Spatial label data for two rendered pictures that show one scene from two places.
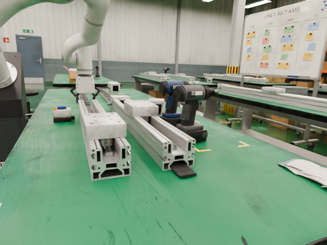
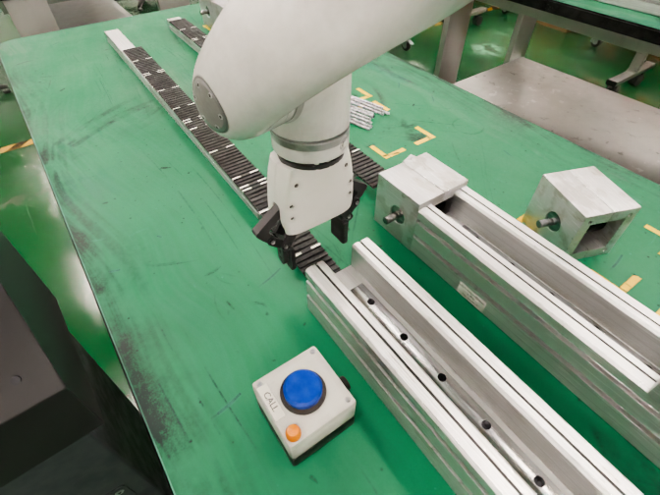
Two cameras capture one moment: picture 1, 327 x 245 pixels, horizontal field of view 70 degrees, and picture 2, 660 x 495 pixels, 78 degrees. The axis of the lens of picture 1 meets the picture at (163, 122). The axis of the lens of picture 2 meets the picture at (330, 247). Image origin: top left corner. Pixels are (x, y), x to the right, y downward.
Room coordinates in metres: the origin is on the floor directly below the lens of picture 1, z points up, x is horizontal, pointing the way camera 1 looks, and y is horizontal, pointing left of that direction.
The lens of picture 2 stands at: (0.95, 0.52, 1.25)
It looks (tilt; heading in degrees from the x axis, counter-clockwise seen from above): 47 degrees down; 347
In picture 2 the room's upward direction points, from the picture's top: straight up
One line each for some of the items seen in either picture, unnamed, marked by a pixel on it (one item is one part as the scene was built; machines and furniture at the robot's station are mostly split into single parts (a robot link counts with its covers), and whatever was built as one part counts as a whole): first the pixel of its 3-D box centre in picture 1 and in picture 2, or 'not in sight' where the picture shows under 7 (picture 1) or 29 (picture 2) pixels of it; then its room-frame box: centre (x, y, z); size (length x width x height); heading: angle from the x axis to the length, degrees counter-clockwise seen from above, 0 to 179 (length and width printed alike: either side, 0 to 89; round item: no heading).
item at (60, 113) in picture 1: (63, 114); (310, 398); (1.13, 0.50, 0.81); 0.10 x 0.08 x 0.06; 112
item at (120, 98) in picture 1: (118, 104); (412, 203); (1.40, 0.28, 0.83); 0.12 x 0.09 x 0.10; 112
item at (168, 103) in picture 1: (178, 103); not in sight; (1.11, -0.07, 0.89); 0.20 x 0.08 x 0.22; 121
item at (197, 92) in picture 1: (197, 113); not in sight; (0.89, -0.13, 0.89); 0.20 x 0.08 x 0.22; 121
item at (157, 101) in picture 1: (154, 107); (569, 215); (1.32, 0.06, 0.83); 0.11 x 0.10 x 0.10; 91
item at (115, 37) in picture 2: not in sight; (168, 97); (1.92, 0.68, 0.79); 0.96 x 0.04 x 0.03; 22
